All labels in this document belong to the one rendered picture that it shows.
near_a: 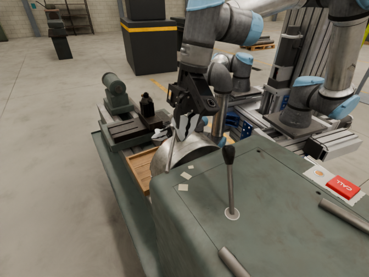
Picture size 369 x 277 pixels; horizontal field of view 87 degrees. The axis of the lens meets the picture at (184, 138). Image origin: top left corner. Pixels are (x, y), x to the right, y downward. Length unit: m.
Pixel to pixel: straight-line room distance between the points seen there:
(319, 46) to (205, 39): 0.87
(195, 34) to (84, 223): 1.95
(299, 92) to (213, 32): 0.66
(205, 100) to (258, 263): 0.35
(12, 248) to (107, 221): 0.76
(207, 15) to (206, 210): 0.44
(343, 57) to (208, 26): 0.54
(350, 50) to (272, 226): 0.62
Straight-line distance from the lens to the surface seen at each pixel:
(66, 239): 2.14
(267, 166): 0.66
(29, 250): 2.24
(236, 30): 0.51
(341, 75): 0.91
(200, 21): 0.47
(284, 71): 1.27
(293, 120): 1.09
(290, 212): 0.57
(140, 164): 1.19
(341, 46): 0.86
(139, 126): 1.37
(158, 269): 1.22
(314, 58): 1.27
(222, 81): 0.99
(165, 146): 0.76
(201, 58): 0.47
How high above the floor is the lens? 1.68
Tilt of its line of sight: 36 degrees down
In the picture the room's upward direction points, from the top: straight up
